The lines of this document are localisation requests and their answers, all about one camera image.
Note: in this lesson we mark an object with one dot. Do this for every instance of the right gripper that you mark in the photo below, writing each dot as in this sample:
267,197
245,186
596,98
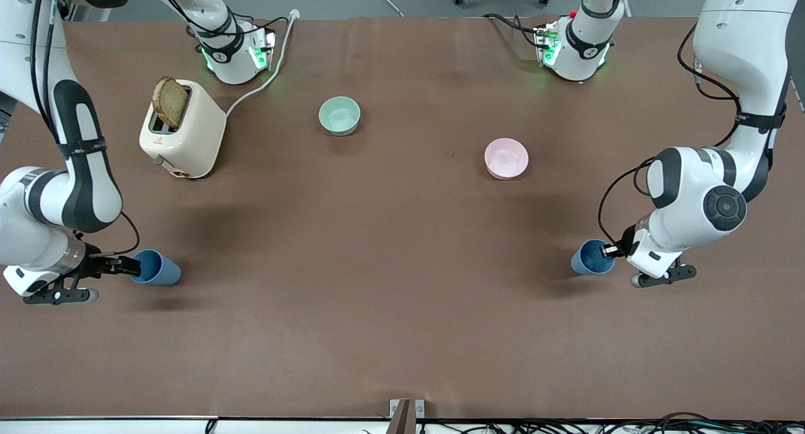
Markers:
95,265

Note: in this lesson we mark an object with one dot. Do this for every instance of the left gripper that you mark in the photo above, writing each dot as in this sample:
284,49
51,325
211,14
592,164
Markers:
626,239

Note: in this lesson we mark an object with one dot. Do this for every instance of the blue plastic cup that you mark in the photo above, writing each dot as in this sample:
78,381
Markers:
163,272
588,261

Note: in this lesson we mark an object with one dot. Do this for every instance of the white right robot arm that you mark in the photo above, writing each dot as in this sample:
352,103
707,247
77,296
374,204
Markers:
82,170

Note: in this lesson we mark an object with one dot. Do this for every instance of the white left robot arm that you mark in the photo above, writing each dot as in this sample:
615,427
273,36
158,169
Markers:
736,56

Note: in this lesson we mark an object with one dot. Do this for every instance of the pink bowl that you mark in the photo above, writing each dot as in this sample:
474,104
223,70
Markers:
506,158

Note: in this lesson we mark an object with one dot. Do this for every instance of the cream toaster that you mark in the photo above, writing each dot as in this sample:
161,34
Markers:
195,132

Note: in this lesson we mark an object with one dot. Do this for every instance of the brown bread slice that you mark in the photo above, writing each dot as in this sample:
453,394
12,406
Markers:
171,102

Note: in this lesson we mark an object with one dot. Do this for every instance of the mint green bowl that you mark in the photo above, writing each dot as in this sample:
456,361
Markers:
339,116

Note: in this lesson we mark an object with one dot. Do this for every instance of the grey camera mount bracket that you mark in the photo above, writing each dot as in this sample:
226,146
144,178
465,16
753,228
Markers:
402,415

